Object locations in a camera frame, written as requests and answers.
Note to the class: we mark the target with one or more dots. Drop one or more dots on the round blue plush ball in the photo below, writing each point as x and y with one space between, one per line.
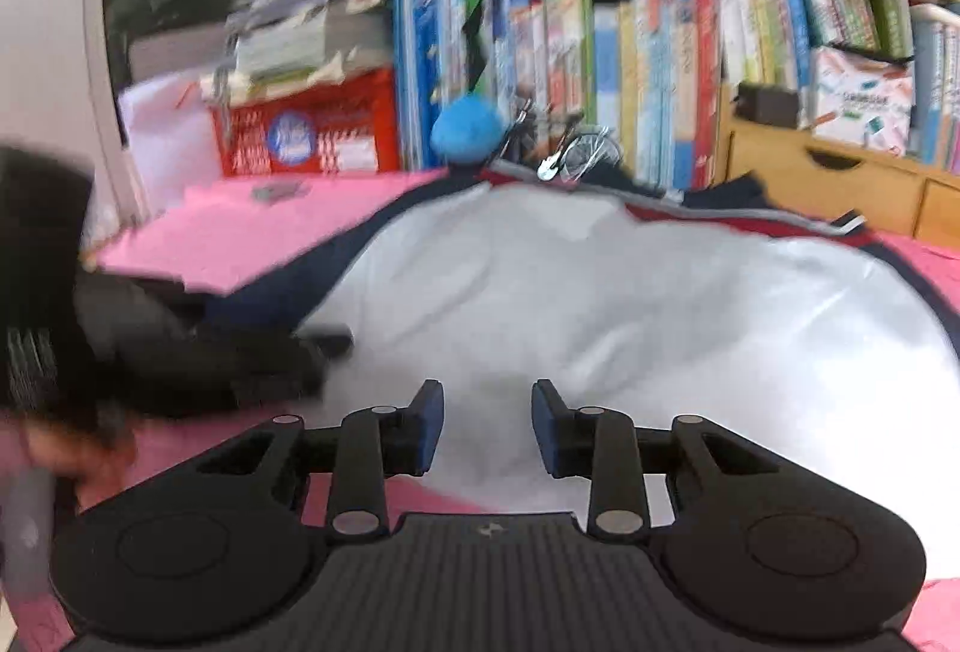
465 130

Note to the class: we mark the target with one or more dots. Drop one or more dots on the miniature bicycle model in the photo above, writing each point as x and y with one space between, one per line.
577 153

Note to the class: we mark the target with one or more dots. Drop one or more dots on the white and navy jacket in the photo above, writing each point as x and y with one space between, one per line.
600 322

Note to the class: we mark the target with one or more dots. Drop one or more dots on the white window frame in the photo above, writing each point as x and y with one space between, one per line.
97 21

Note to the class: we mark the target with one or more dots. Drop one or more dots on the white printed box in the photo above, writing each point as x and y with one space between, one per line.
862 100

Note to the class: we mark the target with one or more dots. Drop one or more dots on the black power adapter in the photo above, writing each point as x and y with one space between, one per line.
766 104

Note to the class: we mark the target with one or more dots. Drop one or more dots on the row of slanted thin books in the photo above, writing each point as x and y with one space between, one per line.
817 6

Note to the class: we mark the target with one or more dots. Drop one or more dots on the row of pastel spine books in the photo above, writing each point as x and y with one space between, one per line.
941 89

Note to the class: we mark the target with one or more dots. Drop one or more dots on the row of children's books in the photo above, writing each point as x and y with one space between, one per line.
600 74

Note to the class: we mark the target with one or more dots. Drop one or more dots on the pink blanket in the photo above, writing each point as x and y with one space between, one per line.
262 232

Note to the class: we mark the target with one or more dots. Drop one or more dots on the wooden drawer organizer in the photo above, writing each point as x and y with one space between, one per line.
840 179

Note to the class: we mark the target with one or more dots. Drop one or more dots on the red plastic crate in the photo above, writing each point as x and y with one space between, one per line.
307 134

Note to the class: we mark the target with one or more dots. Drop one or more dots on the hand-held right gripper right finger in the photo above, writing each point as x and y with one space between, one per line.
546 431

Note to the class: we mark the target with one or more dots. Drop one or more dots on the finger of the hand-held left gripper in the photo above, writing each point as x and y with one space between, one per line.
247 370

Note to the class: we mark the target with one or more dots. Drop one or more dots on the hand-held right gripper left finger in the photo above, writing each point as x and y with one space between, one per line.
429 431

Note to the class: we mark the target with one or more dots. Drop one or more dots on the person's left hand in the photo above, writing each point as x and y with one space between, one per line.
79 464

